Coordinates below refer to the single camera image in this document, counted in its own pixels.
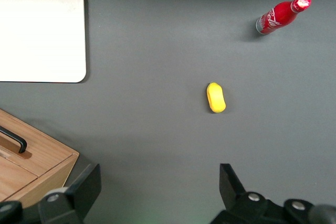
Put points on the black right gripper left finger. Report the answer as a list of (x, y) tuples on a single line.
[(76, 197)]

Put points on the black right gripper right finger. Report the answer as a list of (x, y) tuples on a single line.
[(236, 203)]

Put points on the red coke bottle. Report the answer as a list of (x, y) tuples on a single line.
[(275, 15)]

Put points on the white rectangular tray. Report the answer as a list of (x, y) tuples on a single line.
[(39, 35)]

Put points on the wooden drawer cabinet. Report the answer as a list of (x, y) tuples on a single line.
[(47, 153)]

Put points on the yellow lemon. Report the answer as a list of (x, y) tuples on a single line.
[(216, 98)]

